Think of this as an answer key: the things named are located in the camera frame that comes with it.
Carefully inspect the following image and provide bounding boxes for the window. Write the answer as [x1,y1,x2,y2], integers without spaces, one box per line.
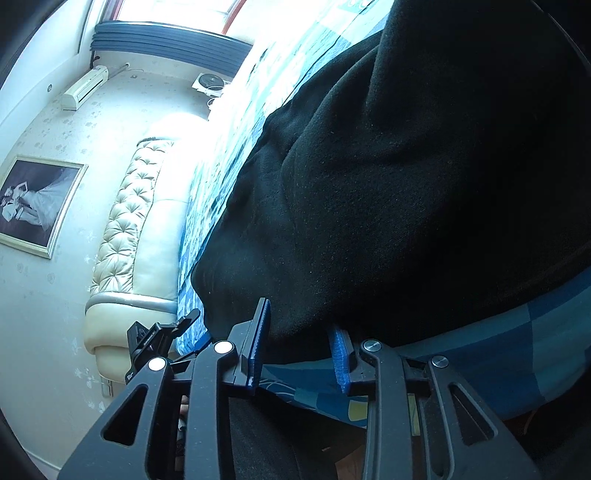
[108,0,252,35]

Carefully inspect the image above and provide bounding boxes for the framed wall picture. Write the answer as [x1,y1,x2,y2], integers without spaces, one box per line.
[0,154,88,259]

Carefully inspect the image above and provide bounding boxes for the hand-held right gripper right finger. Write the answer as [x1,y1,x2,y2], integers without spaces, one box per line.
[327,323,541,480]

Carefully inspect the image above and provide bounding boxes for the white air conditioner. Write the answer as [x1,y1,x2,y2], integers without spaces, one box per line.
[61,65,109,110]

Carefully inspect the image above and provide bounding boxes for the blue leaf-print bed sheet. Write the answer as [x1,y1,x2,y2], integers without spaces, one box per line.
[175,0,591,416]

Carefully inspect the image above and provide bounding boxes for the blue curtain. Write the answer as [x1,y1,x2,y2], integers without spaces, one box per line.
[90,21,254,77]

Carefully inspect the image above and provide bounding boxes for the white fan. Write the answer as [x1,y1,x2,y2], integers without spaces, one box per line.
[191,73,230,100]

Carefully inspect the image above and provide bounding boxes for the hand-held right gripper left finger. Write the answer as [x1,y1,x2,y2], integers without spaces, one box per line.
[58,298,273,480]

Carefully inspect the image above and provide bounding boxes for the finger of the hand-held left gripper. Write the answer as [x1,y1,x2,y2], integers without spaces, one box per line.
[175,309,202,334]

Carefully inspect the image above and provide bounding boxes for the cream tufted headboard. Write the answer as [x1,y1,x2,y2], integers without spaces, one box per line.
[84,113,218,398]

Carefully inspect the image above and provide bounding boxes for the black pants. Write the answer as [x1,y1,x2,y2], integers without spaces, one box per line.
[190,0,591,365]

